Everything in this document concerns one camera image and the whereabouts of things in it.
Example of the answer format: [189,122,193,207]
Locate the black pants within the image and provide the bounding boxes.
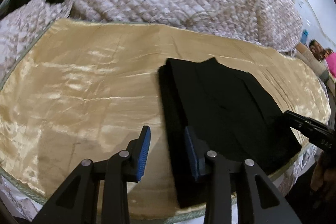
[158,58,301,208]

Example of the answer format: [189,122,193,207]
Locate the pink pillow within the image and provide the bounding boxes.
[325,52,336,78]

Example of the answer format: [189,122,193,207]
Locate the reclining person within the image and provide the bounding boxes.
[295,40,333,83]

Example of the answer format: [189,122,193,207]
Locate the golden satin bed sheet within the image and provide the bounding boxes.
[1,19,331,223]

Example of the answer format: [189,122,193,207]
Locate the blue bottle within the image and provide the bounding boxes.
[300,29,309,45]

